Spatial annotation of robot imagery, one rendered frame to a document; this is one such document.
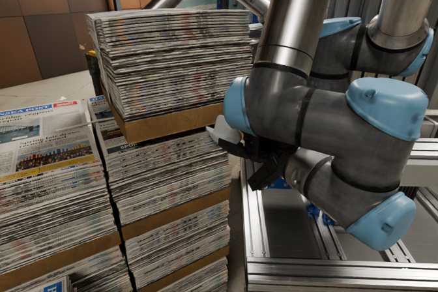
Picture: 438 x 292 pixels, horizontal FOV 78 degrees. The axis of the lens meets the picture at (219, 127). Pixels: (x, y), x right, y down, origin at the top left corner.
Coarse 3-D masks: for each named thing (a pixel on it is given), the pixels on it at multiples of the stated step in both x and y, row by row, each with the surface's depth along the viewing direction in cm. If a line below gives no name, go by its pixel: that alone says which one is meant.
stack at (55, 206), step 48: (96, 96) 81; (0, 144) 56; (48, 144) 56; (96, 144) 68; (144, 144) 56; (192, 144) 61; (0, 192) 44; (48, 192) 48; (96, 192) 52; (144, 192) 59; (192, 192) 66; (0, 240) 47; (48, 240) 52; (144, 240) 64; (192, 240) 74; (96, 288) 64; (192, 288) 81
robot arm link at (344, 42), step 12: (324, 24) 67; (336, 24) 65; (348, 24) 65; (360, 24) 66; (324, 36) 67; (336, 36) 66; (348, 36) 65; (360, 36) 64; (324, 48) 68; (336, 48) 67; (348, 48) 65; (324, 60) 69; (336, 60) 68; (348, 60) 67; (324, 72) 71; (336, 72) 70
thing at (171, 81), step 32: (96, 32) 54; (128, 32) 45; (160, 32) 48; (192, 32) 50; (224, 32) 53; (128, 64) 46; (160, 64) 49; (192, 64) 51; (224, 64) 55; (128, 96) 48; (160, 96) 50; (192, 96) 54; (224, 96) 57
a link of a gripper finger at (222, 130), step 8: (216, 120) 51; (224, 120) 50; (208, 128) 55; (216, 128) 52; (224, 128) 51; (232, 128) 50; (216, 136) 52; (224, 136) 52; (232, 136) 51; (240, 136) 50
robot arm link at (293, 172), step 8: (296, 152) 40; (304, 152) 39; (312, 152) 38; (288, 160) 40; (296, 160) 39; (304, 160) 38; (312, 160) 37; (320, 160) 37; (288, 168) 40; (296, 168) 38; (304, 168) 37; (312, 168) 37; (288, 176) 40; (296, 176) 39; (304, 176) 37; (296, 184) 38
